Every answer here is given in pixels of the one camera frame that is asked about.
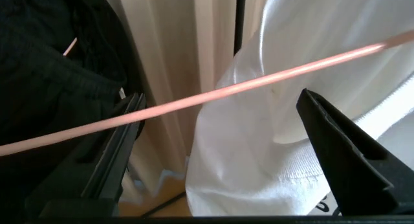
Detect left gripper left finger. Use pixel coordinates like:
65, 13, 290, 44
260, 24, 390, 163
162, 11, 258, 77
25, 93, 147, 218

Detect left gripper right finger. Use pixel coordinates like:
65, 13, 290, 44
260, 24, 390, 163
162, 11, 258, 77
295, 87, 414, 217

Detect white shirt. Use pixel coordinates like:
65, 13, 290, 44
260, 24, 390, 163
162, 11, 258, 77
184, 0, 414, 218

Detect black shorts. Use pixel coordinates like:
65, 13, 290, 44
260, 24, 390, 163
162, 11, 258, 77
0, 0, 145, 218

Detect black clothes rack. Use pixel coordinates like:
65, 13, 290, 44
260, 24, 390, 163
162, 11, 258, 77
140, 0, 247, 218

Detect beige curtain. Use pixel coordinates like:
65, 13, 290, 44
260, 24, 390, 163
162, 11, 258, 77
98, 0, 272, 207

